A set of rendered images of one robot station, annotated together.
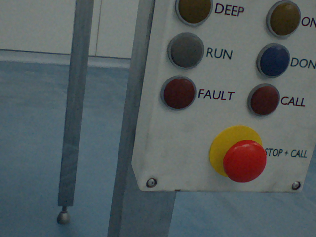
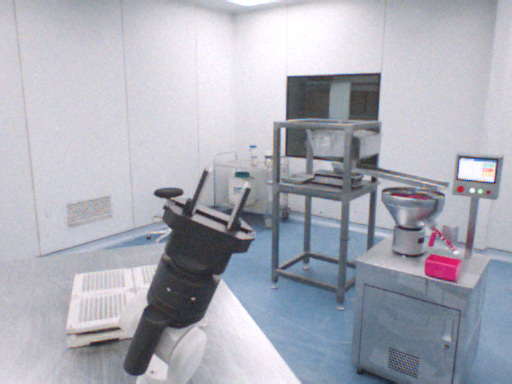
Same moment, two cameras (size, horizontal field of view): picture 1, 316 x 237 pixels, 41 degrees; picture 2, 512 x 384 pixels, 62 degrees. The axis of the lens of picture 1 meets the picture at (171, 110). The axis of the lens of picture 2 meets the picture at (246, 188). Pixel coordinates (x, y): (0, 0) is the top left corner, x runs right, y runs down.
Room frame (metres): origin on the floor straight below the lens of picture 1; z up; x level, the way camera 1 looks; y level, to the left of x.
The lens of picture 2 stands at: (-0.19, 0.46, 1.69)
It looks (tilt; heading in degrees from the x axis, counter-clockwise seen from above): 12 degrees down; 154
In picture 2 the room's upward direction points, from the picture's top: straight up
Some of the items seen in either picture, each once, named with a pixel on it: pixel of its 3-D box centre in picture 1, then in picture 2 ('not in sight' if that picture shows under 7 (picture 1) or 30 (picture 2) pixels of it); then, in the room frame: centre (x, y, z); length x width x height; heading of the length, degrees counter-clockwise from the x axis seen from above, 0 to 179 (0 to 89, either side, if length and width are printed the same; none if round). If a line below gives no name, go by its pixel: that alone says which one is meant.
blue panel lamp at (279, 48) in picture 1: (274, 61); not in sight; (0.36, -0.08, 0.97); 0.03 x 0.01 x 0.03; 108
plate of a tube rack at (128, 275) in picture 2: not in sight; (103, 283); (-1.99, 0.65, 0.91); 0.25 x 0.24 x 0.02; 82
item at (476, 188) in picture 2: not in sight; (473, 207); (-1.75, 2.67, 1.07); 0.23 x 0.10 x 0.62; 26
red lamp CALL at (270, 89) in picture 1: (264, 100); not in sight; (0.36, -0.08, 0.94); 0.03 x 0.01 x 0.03; 108
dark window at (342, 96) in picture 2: not in sight; (329, 118); (-4.77, 3.88, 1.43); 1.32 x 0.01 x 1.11; 26
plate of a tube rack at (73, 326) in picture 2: not in sight; (103, 310); (-1.74, 0.62, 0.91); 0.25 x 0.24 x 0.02; 82
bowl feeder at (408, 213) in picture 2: not in sight; (421, 224); (-1.94, 2.48, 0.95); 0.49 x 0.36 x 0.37; 26
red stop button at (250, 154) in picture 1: (238, 154); not in sight; (0.35, -0.07, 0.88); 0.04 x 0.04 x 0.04; 18
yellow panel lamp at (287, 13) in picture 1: (284, 19); not in sight; (0.36, -0.08, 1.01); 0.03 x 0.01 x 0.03; 108
